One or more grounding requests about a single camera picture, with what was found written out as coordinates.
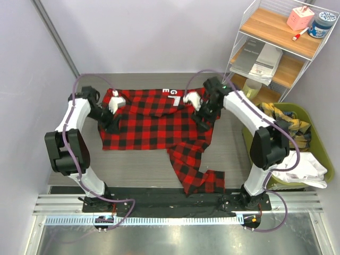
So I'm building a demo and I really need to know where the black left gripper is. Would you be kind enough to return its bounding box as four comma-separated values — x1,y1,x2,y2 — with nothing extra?
87,104,121,135

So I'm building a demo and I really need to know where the blue lidded jar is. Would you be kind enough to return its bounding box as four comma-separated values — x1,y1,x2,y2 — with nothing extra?
308,12,337,39

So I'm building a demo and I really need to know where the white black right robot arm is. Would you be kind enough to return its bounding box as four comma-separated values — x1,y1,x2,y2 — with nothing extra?
183,77,290,210

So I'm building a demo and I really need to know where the white slotted cable duct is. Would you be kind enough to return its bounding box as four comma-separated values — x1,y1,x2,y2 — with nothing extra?
45,215,244,226

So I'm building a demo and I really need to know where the red white marker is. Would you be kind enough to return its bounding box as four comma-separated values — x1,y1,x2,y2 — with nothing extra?
292,27,309,41

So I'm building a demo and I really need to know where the aluminium rail frame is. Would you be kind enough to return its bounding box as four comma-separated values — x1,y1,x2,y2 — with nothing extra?
25,186,334,254

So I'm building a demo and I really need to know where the pink cube box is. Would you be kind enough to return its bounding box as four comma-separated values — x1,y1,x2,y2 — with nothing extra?
286,5,315,31

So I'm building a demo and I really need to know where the yellow plaid shirt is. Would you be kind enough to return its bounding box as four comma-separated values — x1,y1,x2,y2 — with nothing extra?
258,103,312,152

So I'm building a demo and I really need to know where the red black plaid shirt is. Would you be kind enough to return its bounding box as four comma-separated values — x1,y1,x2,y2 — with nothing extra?
98,89,225,195

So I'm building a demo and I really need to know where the white wire wooden shelf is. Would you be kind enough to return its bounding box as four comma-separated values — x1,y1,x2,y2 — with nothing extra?
223,0,340,107

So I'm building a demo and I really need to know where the grey booklets stack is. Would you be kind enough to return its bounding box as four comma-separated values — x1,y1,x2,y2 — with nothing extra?
229,39,283,86

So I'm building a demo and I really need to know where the yellow green plastic cup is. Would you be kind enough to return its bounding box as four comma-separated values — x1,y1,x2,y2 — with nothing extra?
242,79,262,100

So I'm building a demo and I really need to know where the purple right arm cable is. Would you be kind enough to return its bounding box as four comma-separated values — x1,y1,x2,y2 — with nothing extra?
184,69,301,232

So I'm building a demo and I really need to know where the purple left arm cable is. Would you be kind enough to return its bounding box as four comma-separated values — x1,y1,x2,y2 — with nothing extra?
53,74,135,244

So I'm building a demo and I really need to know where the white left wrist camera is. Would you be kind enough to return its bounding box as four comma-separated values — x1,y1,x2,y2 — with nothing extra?
108,90,126,115

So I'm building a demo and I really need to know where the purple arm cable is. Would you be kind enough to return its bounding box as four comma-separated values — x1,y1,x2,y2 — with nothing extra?
53,74,135,244
184,69,301,232

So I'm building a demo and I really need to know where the white shirt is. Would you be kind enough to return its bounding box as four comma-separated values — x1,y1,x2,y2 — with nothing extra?
273,152,327,189

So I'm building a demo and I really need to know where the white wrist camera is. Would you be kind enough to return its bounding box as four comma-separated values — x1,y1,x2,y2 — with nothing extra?
183,91,201,111
108,90,126,115

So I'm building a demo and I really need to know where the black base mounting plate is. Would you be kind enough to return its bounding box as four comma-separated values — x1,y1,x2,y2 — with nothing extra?
79,187,271,228

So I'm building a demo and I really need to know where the green laundry basket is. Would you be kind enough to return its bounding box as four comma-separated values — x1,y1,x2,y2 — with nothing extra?
257,103,334,190

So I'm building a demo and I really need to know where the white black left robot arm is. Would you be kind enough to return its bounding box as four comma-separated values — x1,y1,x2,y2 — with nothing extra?
44,86,121,212

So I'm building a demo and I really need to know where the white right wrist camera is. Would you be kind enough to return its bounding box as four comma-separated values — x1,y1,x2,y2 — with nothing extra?
183,91,201,111

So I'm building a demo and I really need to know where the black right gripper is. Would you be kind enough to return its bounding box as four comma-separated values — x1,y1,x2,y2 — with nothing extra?
190,99,222,134

